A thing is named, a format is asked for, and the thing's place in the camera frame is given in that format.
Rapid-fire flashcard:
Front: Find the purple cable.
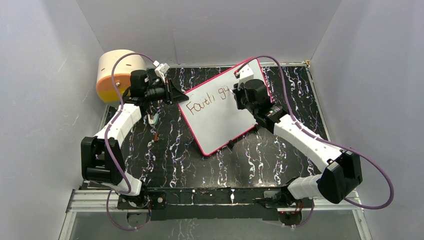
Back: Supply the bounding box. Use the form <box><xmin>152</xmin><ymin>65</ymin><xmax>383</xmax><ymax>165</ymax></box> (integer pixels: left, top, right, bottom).
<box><xmin>233</xmin><ymin>55</ymin><xmax>395</xmax><ymax>210</ymax></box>
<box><xmin>103</xmin><ymin>52</ymin><xmax>160</xmax><ymax>232</ymax></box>

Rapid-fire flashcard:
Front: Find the pink framed whiteboard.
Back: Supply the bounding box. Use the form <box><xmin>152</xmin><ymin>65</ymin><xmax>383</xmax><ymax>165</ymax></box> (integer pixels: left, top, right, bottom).
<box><xmin>178</xmin><ymin>64</ymin><xmax>256</xmax><ymax>156</ymax></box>

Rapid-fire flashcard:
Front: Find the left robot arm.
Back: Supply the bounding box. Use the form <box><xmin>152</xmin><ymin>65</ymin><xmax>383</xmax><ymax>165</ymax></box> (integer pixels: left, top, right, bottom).
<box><xmin>80</xmin><ymin>69</ymin><xmax>189</xmax><ymax>208</ymax></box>

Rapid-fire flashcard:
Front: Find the beige orange cylindrical container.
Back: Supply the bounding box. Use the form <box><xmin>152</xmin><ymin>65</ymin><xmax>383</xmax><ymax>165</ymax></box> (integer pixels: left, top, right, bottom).
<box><xmin>96</xmin><ymin>49</ymin><xmax>147</xmax><ymax>108</ymax></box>

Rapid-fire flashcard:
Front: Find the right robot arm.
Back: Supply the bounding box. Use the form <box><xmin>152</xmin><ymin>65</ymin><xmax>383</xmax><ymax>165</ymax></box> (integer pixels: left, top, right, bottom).
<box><xmin>232</xmin><ymin>79</ymin><xmax>363</xmax><ymax>207</ymax></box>

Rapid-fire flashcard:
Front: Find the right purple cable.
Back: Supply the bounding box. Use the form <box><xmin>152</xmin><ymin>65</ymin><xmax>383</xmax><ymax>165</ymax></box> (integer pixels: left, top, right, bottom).
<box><xmin>233</xmin><ymin>55</ymin><xmax>395</xmax><ymax>210</ymax></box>

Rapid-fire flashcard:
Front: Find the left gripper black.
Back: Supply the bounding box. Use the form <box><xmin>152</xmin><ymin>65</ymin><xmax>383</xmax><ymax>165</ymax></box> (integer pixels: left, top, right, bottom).
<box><xmin>145</xmin><ymin>78</ymin><xmax>189</xmax><ymax>106</ymax></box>

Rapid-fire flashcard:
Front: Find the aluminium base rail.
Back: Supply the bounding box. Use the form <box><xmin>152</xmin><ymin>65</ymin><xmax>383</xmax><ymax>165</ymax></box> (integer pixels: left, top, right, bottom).
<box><xmin>66</xmin><ymin>187</ymin><xmax>358</xmax><ymax>213</ymax></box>

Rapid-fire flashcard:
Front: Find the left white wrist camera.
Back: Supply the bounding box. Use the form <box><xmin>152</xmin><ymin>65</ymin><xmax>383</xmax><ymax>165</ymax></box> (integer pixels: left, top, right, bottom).
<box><xmin>153</xmin><ymin>60</ymin><xmax>170</xmax><ymax>84</ymax></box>

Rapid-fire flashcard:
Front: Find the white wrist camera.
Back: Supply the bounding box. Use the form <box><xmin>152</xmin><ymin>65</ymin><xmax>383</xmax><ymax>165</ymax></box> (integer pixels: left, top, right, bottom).
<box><xmin>153</xmin><ymin>60</ymin><xmax>170</xmax><ymax>84</ymax></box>
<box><xmin>234</xmin><ymin>65</ymin><xmax>254</xmax><ymax>91</ymax></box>

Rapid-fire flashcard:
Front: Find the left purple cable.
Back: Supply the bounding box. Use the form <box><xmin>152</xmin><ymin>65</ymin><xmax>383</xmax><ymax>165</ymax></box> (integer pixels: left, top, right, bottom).
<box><xmin>103</xmin><ymin>52</ymin><xmax>160</xmax><ymax>232</ymax></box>

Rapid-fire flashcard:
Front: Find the light blue whiteboard eraser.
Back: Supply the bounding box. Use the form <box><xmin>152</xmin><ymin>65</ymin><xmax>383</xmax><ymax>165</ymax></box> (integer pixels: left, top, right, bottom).
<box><xmin>147</xmin><ymin>113</ymin><xmax>159</xmax><ymax>126</ymax></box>

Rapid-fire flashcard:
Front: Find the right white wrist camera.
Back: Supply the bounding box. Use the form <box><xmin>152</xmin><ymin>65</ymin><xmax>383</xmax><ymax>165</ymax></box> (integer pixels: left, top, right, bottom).
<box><xmin>234</xmin><ymin>65</ymin><xmax>254</xmax><ymax>91</ymax></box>

